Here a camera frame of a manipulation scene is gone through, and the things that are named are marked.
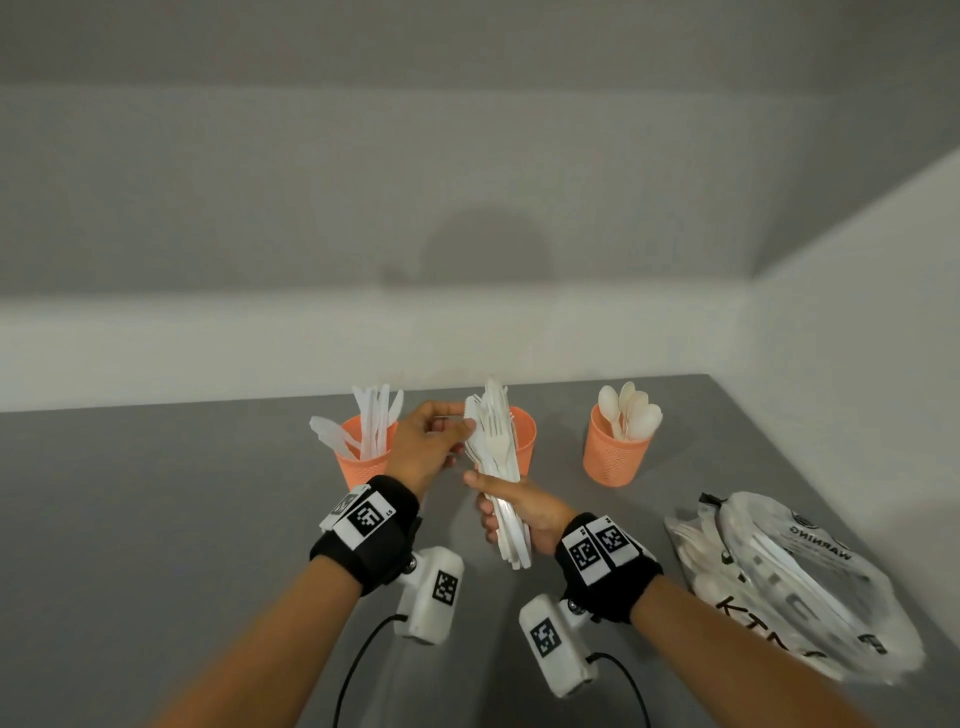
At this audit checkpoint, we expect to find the person's left hand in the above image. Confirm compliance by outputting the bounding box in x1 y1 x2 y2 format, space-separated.
384 399 478 502

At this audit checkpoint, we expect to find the person's right hand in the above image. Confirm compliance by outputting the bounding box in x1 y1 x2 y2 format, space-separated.
462 470 579 558

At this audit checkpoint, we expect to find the bunch of white plastic knives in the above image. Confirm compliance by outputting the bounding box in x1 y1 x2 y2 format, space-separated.
350 383 391 463

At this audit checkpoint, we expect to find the orange mesh cup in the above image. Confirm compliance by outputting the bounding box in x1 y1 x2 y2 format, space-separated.
333 416 399 493
509 406 538 478
582 404 655 489

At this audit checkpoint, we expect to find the bunch of white plastic cutlery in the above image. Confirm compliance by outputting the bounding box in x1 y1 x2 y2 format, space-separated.
462 378 535 571

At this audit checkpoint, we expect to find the bunch of white plastic spoons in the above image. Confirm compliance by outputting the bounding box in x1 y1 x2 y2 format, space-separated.
597 385 664 442

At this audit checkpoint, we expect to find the clear plastic zip bag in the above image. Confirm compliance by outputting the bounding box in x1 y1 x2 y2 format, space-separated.
663 491 928 685

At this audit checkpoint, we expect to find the person's left forearm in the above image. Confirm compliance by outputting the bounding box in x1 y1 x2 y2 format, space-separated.
149 554 365 728

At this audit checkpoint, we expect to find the person's right forearm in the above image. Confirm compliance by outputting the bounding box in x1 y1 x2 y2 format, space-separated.
629 573 875 728

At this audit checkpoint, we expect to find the black wrist strap with markers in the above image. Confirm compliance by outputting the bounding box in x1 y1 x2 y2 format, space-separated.
309 474 423 598
554 512 665 625

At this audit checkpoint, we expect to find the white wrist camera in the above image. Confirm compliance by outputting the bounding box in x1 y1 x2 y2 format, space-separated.
518 593 599 699

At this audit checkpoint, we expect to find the black cable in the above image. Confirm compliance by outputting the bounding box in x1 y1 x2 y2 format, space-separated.
332 614 410 728
586 652 652 728

